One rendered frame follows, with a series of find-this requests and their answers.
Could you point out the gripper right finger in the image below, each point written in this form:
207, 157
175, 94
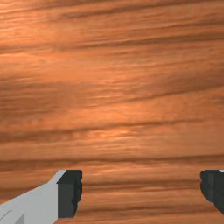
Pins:
214, 189

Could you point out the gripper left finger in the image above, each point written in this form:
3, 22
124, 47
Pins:
43, 201

